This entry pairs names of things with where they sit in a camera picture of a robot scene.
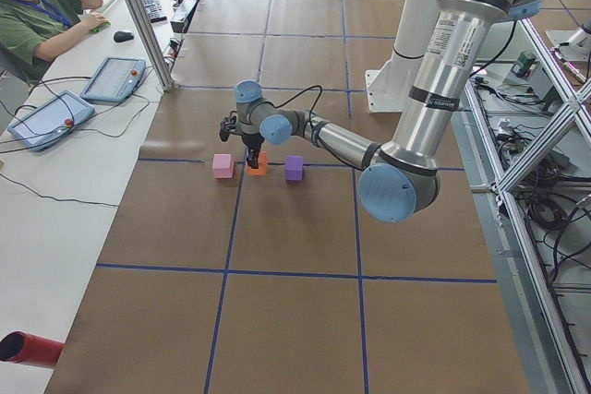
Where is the red cylinder tube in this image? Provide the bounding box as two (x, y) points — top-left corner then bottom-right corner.
(1, 331), (64, 369)

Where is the orange foam block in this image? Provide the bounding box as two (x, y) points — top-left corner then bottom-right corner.
(247, 151), (268, 176)

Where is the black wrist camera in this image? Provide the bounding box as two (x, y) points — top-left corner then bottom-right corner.
(219, 111), (240, 142)

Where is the near blue teach pendant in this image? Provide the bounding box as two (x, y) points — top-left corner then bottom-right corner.
(7, 90), (95, 151)

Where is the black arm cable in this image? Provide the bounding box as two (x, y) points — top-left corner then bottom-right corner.
(274, 19), (517, 137)

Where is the aluminium side frame rail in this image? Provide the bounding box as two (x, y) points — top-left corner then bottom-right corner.
(442, 19), (591, 394)

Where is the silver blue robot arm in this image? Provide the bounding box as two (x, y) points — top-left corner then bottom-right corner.
(219, 0), (542, 222)

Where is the pink foam block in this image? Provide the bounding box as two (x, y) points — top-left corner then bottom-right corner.
(211, 153), (235, 179)

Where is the far blue teach pendant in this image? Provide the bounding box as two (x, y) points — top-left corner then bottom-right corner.
(80, 56), (147, 103)

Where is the purple foam block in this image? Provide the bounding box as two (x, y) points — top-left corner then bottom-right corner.
(283, 155), (304, 182)

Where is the black keyboard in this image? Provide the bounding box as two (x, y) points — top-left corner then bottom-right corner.
(140, 0), (167, 23)

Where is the person in green shirt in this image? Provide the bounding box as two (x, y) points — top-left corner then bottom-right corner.
(1, 0), (109, 84)

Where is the brown paper table cover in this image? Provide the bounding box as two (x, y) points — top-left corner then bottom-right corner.
(47, 0), (529, 393)

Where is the aluminium frame post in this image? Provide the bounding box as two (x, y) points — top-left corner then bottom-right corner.
(125, 0), (175, 91)

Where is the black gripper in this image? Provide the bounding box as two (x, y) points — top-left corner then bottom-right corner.
(241, 133), (264, 169)

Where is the blue teach pendant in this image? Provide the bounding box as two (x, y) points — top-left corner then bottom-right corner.
(80, 56), (147, 103)
(7, 90), (95, 151)

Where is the black computer mouse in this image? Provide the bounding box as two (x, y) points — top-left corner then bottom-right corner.
(113, 30), (134, 43)

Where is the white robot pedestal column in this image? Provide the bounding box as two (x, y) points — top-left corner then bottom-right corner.
(366, 0), (440, 113)

